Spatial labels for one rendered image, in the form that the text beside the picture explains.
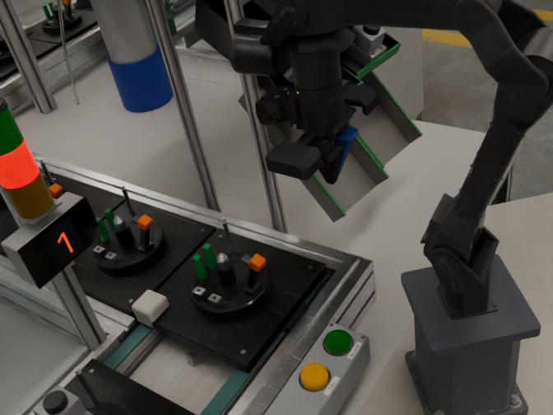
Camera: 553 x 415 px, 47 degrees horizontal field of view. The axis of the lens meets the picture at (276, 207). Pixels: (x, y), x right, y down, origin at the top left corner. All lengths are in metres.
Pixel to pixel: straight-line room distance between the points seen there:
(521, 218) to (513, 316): 0.48
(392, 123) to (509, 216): 0.30
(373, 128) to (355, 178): 0.14
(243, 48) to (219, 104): 1.08
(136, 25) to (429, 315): 1.22
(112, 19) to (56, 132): 0.38
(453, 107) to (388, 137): 2.06
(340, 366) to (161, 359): 0.31
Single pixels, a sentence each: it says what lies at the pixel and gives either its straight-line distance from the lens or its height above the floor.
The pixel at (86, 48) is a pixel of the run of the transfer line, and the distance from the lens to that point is 2.29.
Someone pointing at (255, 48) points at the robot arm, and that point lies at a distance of 0.77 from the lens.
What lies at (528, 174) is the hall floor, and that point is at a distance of 2.91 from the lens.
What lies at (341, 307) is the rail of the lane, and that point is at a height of 0.95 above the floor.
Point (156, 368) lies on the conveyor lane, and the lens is 1.10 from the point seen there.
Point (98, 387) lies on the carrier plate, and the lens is 1.04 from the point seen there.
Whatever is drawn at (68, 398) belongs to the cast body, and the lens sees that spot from 0.89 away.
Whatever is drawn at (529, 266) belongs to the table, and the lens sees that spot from 1.26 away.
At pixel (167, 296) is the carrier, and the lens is 1.12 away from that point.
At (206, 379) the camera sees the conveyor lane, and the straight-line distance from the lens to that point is 1.06.
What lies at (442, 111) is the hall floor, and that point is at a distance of 3.32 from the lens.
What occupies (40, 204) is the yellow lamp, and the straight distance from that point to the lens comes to 0.88.
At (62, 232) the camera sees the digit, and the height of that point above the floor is 1.22.
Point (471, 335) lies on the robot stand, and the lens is 0.87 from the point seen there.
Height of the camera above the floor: 1.74
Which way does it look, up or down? 38 degrees down
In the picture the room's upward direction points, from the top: 12 degrees counter-clockwise
